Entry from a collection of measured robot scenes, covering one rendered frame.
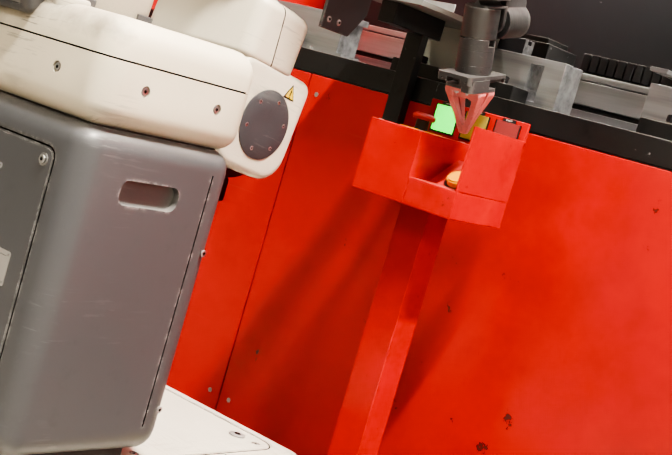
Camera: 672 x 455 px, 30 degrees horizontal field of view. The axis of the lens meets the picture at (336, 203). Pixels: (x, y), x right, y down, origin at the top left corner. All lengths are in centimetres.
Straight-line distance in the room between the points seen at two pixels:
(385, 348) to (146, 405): 58
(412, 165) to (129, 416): 67
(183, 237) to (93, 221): 15
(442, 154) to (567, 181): 22
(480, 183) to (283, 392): 71
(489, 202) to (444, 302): 28
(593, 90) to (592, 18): 39
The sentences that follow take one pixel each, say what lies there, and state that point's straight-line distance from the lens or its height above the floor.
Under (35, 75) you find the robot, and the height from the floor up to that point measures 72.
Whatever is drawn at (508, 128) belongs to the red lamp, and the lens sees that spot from 207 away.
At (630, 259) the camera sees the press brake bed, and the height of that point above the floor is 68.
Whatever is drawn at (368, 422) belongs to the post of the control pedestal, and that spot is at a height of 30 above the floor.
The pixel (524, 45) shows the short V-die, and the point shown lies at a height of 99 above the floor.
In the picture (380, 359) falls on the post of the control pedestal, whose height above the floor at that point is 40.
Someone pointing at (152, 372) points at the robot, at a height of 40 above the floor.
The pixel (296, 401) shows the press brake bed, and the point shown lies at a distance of 244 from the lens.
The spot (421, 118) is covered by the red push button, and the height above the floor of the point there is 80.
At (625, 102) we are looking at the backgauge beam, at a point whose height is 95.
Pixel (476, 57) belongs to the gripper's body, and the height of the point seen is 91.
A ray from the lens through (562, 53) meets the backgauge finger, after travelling 263.
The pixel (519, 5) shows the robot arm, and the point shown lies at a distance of 201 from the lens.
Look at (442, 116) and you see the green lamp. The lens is 214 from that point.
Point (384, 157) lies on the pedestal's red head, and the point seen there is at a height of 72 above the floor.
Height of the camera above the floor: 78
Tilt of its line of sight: 4 degrees down
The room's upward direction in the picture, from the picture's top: 16 degrees clockwise
